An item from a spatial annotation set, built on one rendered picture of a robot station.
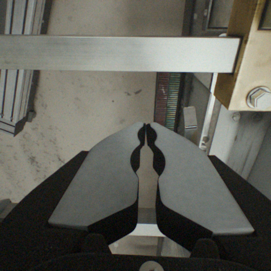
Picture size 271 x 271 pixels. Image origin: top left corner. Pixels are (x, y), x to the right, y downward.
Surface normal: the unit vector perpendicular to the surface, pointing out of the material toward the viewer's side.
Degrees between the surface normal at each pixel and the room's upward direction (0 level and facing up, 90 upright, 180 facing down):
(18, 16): 0
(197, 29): 0
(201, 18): 0
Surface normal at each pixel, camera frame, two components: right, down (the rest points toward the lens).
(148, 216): 0.00, -0.86
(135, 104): -0.04, 0.50
